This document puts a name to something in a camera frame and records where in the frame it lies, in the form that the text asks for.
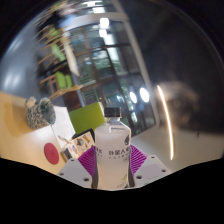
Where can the clear plastic water bottle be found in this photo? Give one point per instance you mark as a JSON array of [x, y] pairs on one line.
[[112, 156]]

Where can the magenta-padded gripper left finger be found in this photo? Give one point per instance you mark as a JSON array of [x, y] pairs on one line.
[[74, 171]]

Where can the round pendant ceiling lamps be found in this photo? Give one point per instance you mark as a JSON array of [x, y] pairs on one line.
[[144, 95]]

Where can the wooden chairs with green seats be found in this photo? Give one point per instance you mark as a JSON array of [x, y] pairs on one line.
[[60, 80]]

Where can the flat round red coaster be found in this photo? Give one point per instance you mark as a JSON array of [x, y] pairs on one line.
[[51, 153]]

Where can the green speckled ceramic mug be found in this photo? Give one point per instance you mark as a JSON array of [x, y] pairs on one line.
[[41, 115]]

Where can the sticker-covered black tablet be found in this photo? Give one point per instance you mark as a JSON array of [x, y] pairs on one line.
[[81, 141]]

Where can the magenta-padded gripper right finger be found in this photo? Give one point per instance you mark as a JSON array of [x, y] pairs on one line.
[[151, 168]]

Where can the long linear ceiling light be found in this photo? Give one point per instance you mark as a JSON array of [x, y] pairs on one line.
[[166, 123]]

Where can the small grey handheld device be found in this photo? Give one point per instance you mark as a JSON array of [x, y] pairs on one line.
[[66, 154]]

